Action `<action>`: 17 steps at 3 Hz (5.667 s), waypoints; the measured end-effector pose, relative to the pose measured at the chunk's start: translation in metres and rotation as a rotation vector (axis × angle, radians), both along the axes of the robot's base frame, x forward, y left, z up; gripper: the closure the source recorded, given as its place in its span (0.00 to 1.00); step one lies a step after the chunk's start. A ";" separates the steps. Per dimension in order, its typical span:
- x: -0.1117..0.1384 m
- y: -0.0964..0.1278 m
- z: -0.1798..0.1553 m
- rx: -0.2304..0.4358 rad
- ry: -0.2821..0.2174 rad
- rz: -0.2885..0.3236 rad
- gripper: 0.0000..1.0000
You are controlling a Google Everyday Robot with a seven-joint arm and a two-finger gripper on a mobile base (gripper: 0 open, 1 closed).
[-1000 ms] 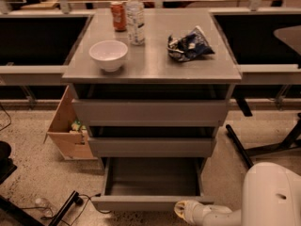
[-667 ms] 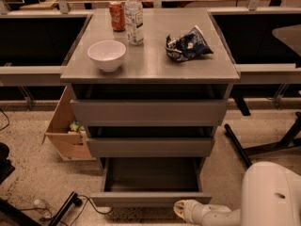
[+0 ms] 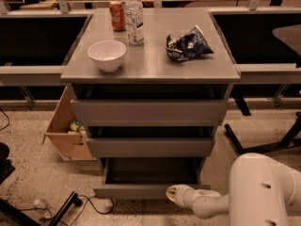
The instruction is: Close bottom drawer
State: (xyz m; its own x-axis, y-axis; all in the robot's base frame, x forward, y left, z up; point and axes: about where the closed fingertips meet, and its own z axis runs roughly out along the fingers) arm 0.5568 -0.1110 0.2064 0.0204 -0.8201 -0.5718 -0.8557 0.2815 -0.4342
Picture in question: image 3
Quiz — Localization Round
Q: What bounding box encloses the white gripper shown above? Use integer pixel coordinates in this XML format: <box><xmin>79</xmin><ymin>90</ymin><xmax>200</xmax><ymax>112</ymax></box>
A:
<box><xmin>166</xmin><ymin>185</ymin><xmax>200</xmax><ymax>209</ymax></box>

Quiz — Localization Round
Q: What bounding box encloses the grey bottom drawer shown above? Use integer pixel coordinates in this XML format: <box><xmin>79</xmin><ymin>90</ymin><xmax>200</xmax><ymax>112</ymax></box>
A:
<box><xmin>94</xmin><ymin>157</ymin><xmax>210</xmax><ymax>200</ymax></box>

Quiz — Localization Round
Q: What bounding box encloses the grey drawer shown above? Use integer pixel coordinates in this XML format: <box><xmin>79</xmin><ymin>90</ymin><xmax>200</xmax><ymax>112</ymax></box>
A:
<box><xmin>69</xmin><ymin>84</ymin><xmax>228</xmax><ymax>127</ymax></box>
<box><xmin>87</xmin><ymin>126</ymin><xmax>214</xmax><ymax>157</ymax></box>
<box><xmin>94</xmin><ymin>157</ymin><xmax>210</xmax><ymax>200</ymax></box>

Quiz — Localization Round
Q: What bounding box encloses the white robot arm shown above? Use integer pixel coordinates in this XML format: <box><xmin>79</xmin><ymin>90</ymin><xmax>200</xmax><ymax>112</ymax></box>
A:
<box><xmin>166</xmin><ymin>153</ymin><xmax>301</xmax><ymax>226</ymax></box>

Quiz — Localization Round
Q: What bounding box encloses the grey middle drawer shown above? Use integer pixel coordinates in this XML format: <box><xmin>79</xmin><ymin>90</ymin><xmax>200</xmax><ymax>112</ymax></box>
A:
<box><xmin>87</xmin><ymin>126</ymin><xmax>214</xmax><ymax>157</ymax></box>

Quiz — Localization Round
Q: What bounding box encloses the grey drawer cabinet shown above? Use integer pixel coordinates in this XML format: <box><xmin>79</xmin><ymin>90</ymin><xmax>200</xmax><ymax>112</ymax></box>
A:
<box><xmin>60</xmin><ymin>7</ymin><xmax>242</xmax><ymax>168</ymax></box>

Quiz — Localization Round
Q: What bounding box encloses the grey top drawer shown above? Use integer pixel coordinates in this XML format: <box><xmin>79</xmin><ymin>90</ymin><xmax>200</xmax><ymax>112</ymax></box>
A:
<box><xmin>69</xmin><ymin>84</ymin><xmax>228</xmax><ymax>127</ymax></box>

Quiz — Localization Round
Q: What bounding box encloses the green item in box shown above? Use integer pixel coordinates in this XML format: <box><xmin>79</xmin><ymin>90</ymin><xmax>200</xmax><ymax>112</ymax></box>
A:
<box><xmin>70</xmin><ymin>121</ymin><xmax>85</xmax><ymax>133</ymax></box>

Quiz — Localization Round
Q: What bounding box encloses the cardboard box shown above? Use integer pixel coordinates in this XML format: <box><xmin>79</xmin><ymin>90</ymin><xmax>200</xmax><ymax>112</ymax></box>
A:
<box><xmin>45</xmin><ymin>89</ymin><xmax>94</xmax><ymax>160</ymax></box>

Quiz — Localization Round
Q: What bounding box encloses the clear bottle on floor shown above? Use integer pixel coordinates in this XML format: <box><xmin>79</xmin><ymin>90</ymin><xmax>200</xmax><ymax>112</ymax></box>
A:
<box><xmin>34</xmin><ymin>199</ymin><xmax>52</xmax><ymax>219</ymax></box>

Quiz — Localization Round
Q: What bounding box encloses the black stand base right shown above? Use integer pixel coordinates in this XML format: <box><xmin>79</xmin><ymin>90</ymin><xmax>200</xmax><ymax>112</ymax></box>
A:
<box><xmin>223</xmin><ymin>111</ymin><xmax>301</xmax><ymax>155</ymax></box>

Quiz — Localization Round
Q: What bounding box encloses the blue crumpled chip bag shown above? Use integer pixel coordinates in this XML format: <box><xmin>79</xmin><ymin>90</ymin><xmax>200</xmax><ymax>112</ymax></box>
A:
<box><xmin>166</xmin><ymin>25</ymin><xmax>214</xmax><ymax>62</ymax></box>

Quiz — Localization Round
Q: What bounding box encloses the white bowl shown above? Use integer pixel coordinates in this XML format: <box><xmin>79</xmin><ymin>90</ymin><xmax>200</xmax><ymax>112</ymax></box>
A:
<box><xmin>87</xmin><ymin>40</ymin><xmax>127</xmax><ymax>72</ymax></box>

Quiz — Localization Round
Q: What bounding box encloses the black stand leg left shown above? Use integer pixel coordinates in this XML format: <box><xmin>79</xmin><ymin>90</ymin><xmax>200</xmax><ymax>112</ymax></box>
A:
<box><xmin>0</xmin><ymin>190</ymin><xmax>84</xmax><ymax>226</ymax></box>

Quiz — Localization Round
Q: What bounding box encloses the clear plastic water bottle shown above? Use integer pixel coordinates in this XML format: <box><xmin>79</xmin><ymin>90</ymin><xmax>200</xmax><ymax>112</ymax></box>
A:
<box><xmin>124</xmin><ymin>0</ymin><xmax>144</xmax><ymax>45</ymax></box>

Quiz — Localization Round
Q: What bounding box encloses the orange soda can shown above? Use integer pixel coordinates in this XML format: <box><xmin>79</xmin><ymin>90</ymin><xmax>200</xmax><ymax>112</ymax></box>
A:
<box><xmin>109</xmin><ymin>1</ymin><xmax>125</xmax><ymax>31</ymax></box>

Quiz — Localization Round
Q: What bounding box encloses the black cable on floor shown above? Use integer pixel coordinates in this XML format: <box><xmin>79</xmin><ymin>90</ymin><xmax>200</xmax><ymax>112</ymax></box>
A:
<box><xmin>19</xmin><ymin>194</ymin><xmax>115</xmax><ymax>223</ymax></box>

